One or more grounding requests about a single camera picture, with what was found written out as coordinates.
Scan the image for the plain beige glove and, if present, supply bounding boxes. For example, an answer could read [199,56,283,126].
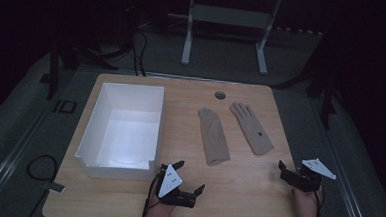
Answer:
[194,107,234,168]

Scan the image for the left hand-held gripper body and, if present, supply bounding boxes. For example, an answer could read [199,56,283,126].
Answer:
[155,163,200,210]

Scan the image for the beige glove with dark dot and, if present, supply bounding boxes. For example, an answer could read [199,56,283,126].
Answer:
[226,101,277,157]

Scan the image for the grey tape piece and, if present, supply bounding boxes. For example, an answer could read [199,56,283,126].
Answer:
[47,181,67,195]

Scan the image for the hand-held gripper cable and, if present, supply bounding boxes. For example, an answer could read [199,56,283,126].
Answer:
[140,170,166,217]
[311,183,326,217]

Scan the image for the white rectangular box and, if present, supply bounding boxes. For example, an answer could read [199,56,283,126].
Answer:
[72,80,166,183]

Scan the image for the left hand-held gripper cable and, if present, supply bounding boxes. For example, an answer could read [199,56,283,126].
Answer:
[140,170,166,217]

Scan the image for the person's left hand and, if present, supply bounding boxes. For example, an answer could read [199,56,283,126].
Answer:
[144,180,178,217]

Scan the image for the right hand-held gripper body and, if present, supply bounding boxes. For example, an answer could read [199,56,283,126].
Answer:
[286,156,339,195]

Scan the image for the black hanging cables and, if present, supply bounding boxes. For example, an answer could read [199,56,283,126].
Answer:
[127,4,151,78]

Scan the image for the black tripod stand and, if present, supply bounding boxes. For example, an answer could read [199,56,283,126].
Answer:
[269,32,343,131]
[37,29,121,105]

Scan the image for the white metal stand frame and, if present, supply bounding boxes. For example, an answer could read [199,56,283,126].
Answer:
[179,0,283,77]

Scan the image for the person's right hand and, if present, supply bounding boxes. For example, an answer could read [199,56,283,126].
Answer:
[290,185,323,217]

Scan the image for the right hand-held gripper cable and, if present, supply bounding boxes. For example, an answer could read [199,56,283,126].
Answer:
[311,183,326,217]

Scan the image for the black floor cable loop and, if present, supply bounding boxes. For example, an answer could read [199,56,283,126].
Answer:
[26,153,60,184]

